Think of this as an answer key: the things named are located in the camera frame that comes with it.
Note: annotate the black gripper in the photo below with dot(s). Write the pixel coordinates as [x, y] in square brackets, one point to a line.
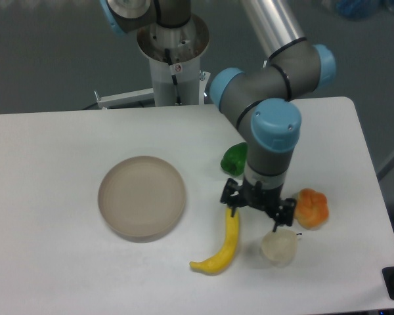
[255, 196]

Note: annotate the yellow toy banana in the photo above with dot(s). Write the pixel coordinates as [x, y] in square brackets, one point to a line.
[221, 260]

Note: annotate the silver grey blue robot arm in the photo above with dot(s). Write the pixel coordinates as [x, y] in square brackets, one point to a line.
[259, 106]

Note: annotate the white toy pear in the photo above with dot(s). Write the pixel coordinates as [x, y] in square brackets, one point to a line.
[279, 248]

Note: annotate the green toy bell pepper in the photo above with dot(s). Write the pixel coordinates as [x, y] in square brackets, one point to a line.
[234, 159]

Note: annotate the orange toy bell pepper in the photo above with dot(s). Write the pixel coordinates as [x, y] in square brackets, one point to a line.
[311, 210]

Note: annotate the beige round plate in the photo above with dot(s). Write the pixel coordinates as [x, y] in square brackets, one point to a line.
[142, 198]

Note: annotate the blue plastic bag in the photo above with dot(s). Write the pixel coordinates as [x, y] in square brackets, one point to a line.
[360, 10]

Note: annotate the white metal frame bracket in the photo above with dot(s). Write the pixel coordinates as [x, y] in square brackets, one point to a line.
[124, 100]

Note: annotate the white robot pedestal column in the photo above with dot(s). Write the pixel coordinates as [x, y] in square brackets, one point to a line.
[174, 59]

